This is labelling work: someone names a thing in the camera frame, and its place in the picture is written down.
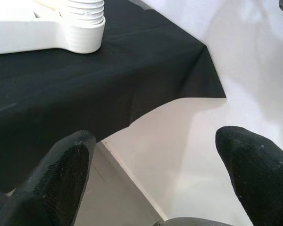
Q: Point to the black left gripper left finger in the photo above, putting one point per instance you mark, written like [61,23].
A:
[52,188]

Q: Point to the white plastic children table top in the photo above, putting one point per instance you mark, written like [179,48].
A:
[26,35]

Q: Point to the black tablecloth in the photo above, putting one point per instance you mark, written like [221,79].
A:
[85,82]

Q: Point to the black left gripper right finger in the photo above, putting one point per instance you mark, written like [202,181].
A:
[261,179]

